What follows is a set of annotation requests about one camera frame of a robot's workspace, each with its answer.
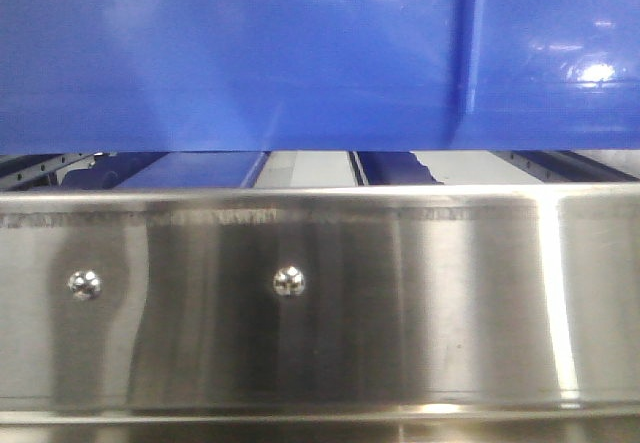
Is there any blue plastic bin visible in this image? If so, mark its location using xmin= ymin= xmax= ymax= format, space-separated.
xmin=1 ymin=0 xmax=639 ymax=154

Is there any blue conveyor belt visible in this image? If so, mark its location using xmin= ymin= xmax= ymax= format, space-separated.
xmin=60 ymin=151 xmax=439 ymax=190

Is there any right round-head screw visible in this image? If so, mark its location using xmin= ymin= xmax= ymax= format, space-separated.
xmin=272 ymin=266 xmax=306 ymax=297

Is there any round-head screw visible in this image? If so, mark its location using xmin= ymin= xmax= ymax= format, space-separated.
xmin=67 ymin=270 xmax=102 ymax=301
xmin=272 ymin=266 xmax=306 ymax=297

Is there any left round-head screw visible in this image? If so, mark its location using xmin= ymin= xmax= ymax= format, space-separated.
xmin=67 ymin=270 xmax=102 ymax=301

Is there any stainless steel conveyor side rail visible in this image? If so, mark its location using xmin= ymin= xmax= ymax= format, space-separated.
xmin=1 ymin=183 xmax=639 ymax=442

